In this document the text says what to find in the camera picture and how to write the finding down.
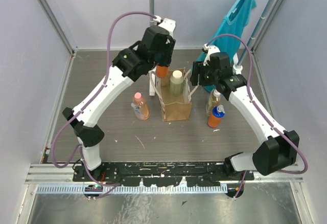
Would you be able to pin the aluminium frame rail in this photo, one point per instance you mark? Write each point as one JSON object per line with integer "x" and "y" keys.
{"x": 49, "y": 179}

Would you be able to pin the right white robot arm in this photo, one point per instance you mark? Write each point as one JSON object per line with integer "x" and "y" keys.
{"x": 277, "y": 149}

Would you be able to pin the blue pump bottle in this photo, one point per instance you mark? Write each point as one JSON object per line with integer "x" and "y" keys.
{"x": 162, "y": 71}

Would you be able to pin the brown canvas tote bag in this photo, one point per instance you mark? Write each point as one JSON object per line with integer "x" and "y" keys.
{"x": 173, "y": 108}

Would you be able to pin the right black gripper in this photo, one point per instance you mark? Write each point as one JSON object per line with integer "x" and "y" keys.
{"x": 198, "y": 68}

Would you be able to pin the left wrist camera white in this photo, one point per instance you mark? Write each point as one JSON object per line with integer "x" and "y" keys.
{"x": 166, "y": 23}

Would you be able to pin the pink cap clear bottle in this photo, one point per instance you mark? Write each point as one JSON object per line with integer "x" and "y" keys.
{"x": 140, "y": 107}

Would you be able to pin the orange bottle blue cap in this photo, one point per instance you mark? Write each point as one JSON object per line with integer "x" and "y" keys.
{"x": 216, "y": 116}

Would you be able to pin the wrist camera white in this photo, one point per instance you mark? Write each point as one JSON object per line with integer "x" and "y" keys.
{"x": 208, "y": 50}
{"x": 166, "y": 23}

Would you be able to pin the amber bottle white cap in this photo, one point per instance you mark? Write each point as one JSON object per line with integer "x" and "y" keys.
{"x": 213, "y": 101}

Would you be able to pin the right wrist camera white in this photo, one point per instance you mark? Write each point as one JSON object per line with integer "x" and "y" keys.
{"x": 208, "y": 50}

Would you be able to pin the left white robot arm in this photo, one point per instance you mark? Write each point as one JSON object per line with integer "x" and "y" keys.
{"x": 125, "y": 69}

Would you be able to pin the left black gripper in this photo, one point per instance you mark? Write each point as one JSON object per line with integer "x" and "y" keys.
{"x": 164, "y": 58}

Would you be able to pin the green bottle cream cap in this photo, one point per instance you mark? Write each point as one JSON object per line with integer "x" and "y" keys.
{"x": 176, "y": 83}

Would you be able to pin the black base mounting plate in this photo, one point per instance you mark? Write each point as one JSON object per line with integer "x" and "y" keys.
{"x": 160, "y": 174}

